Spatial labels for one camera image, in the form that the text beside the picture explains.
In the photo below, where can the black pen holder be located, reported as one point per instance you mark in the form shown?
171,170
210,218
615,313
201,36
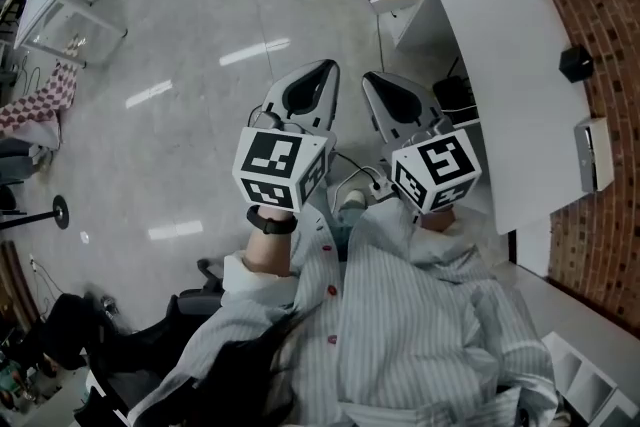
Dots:
575,64

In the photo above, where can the blue jeans leg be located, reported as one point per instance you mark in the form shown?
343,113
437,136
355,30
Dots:
350,221

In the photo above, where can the pale shoe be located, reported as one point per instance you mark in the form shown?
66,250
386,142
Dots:
355,197

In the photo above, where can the small white box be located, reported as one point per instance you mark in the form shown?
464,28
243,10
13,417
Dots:
602,150

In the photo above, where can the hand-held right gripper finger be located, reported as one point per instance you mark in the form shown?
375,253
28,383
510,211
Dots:
425,107
381,120

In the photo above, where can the black wristband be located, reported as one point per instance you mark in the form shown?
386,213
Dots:
272,225

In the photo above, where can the red checkered cloth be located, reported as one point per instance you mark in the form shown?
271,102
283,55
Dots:
50,97

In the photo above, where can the black office chair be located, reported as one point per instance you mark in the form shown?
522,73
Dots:
125,340

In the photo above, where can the person's right forearm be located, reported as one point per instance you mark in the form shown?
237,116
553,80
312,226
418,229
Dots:
440,221

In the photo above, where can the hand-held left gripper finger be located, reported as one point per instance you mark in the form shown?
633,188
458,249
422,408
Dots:
274,96
332,105

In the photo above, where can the striped button shirt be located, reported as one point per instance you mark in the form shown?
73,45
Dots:
400,315

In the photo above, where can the black round stand base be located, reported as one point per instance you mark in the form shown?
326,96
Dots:
60,212

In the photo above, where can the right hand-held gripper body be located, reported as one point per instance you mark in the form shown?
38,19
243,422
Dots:
440,165

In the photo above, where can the white desk cabinet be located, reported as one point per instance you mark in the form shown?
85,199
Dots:
500,65

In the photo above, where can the person's left forearm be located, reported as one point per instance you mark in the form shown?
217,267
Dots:
267,255

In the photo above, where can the white power strip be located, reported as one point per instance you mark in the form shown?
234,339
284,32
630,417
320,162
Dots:
380,187

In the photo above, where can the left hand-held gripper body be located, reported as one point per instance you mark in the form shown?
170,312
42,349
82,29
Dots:
280,155

